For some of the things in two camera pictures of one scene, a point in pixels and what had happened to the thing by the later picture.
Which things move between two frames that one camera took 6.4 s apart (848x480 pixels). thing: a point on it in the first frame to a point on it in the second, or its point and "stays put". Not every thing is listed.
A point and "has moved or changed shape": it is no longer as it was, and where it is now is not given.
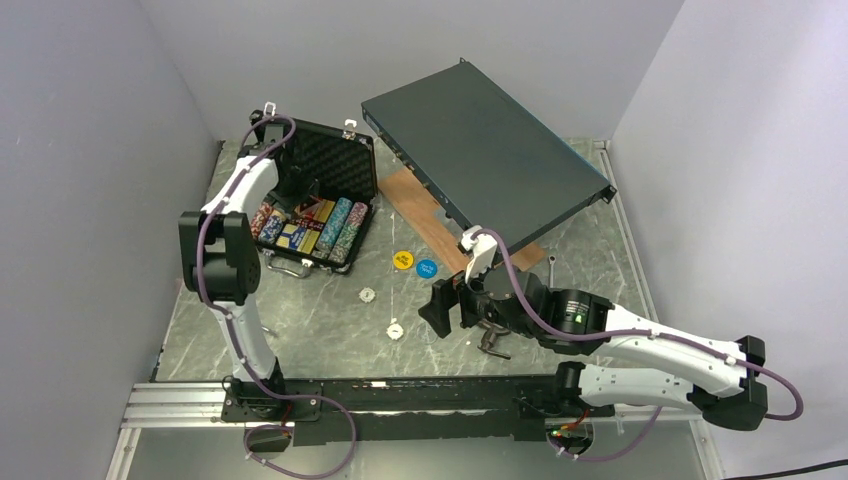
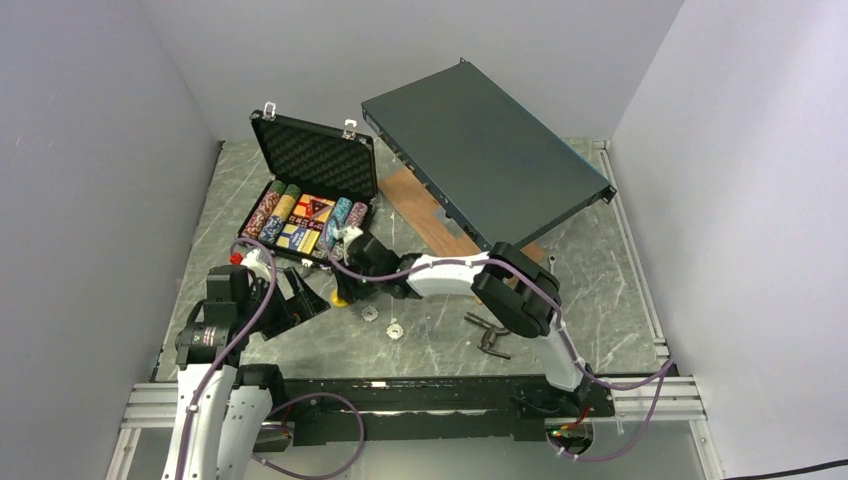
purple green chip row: [348, 232] stays put
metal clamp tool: [491, 332] stays put
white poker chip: [395, 331] stays put
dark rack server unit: [493, 162] stays put
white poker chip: [366, 295] has moved or changed shape
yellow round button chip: [403, 260] has moved or changed shape
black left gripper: [307, 187] to [294, 310]
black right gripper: [445, 294] to [347, 290]
